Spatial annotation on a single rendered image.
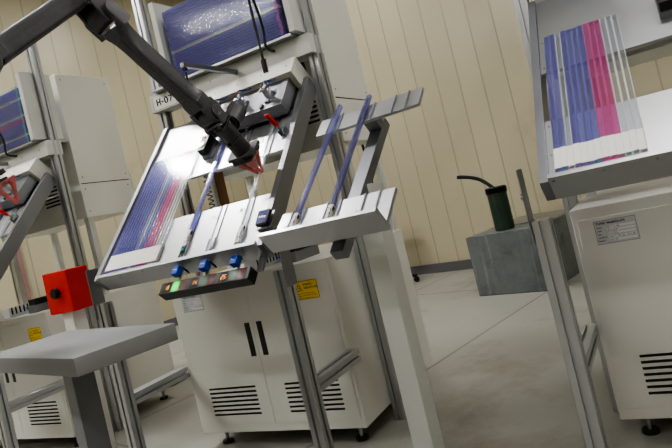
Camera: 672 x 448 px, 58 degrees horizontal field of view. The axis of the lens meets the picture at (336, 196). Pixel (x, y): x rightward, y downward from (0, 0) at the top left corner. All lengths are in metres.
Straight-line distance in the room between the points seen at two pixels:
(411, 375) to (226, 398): 0.91
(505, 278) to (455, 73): 1.89
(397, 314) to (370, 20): 4.20
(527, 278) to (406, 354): 2.24
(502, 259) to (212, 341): 2.09
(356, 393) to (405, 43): 3.76
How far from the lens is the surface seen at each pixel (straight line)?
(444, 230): 5.21
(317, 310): 2.00
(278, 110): 2.02
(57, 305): 2.54
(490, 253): 3.85
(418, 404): 1.65
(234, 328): 2.21
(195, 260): 1.83
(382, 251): 1.56
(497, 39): 4.86
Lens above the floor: 0.78
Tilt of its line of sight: 1 degrees up
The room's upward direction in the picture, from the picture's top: 14 degrees counter-clockwise
